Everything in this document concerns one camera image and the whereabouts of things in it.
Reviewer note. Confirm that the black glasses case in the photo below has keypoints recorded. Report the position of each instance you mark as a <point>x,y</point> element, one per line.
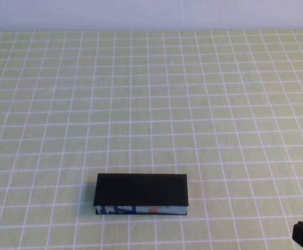
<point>141,190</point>

